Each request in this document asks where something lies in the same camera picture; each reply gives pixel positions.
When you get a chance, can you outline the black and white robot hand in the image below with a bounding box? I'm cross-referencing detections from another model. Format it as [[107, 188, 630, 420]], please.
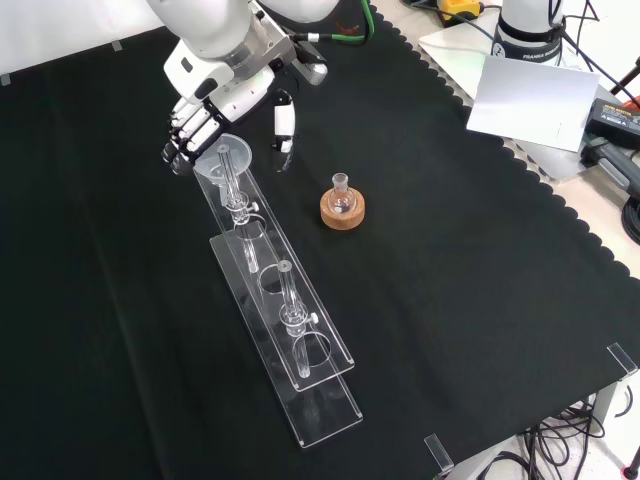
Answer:
[[159, 42, 297, 177]]

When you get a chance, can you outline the translucent plastic funnel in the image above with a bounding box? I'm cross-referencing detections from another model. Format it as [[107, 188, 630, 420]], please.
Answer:
[[192, 133, 254, 207]]

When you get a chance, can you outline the clear acrylic funnel stand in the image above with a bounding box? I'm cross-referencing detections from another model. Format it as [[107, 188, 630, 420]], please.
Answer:
[[192, 144, 365, 450]]

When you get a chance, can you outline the small round-bottom glass flask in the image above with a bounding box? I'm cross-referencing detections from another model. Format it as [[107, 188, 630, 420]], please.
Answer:
[[330, 172, 357, 216]]

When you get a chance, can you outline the yellow stop button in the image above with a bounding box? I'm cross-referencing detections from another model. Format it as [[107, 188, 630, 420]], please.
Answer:
[[437, 0, 485, 24]]

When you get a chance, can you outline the black bench cloth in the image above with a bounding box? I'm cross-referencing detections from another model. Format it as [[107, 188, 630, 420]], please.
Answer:
[[0, 0, 640, 480]]

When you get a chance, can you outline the black power adapter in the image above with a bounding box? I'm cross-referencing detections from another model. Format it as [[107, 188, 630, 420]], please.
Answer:
[[584, 98, 640, 151]]

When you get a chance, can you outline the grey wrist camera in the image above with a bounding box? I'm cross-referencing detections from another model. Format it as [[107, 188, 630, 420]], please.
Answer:
[[292, 42, 330, 87]]

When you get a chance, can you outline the green cable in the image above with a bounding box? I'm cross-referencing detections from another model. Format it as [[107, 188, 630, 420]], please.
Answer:
[[291, 0, 380, 49]]

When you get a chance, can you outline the cork ring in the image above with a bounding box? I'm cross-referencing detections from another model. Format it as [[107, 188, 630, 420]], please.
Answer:
[[319, 185, 367, 231]]

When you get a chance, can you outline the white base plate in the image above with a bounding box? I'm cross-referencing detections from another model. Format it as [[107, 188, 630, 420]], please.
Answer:
[[417, 18, 601, 189]]

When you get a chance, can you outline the coiled black cable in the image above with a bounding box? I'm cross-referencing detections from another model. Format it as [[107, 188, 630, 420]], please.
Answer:
[[621, 193, 640, 246]]

